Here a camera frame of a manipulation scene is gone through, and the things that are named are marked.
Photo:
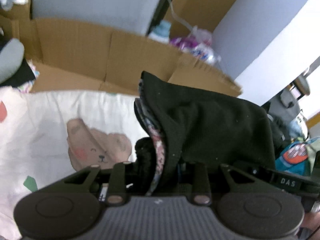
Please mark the grey neck pillow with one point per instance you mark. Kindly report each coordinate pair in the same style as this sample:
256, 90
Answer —
12, 54

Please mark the blue cap detergent bottle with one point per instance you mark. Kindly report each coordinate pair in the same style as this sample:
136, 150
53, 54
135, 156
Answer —
161, 32

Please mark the purple white detergent bag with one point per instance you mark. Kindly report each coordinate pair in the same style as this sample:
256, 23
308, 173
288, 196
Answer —
199, 44

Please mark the grey bag with handle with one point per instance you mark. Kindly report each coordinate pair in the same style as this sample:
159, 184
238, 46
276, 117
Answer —
285, 106

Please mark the tall brown cardboard box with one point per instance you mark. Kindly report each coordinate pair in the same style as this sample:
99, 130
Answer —
205, 14

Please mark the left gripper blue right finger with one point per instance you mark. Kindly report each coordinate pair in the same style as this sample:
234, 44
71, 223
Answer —
193, 183

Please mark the blue patterned garment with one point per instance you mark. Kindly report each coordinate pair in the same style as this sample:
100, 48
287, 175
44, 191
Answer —
294, 159

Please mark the black garment pile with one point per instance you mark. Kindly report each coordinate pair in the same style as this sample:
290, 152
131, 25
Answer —
280, 133

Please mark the person right hand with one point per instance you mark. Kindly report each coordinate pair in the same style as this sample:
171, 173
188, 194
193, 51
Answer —
310, 226

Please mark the cream bear print quilt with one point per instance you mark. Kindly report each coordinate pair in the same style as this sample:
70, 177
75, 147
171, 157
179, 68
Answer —
34, 148

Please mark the black cloth under neck pillow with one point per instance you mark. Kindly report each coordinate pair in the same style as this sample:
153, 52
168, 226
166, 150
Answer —
24, 74

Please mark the grey plastic wrapped appliance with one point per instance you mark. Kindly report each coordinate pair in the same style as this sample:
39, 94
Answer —
130, 15

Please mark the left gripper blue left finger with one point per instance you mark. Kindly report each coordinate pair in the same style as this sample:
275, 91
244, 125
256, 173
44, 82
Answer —
117, 194

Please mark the black bear pattern garment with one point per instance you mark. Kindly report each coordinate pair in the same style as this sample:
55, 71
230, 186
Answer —
186, 124

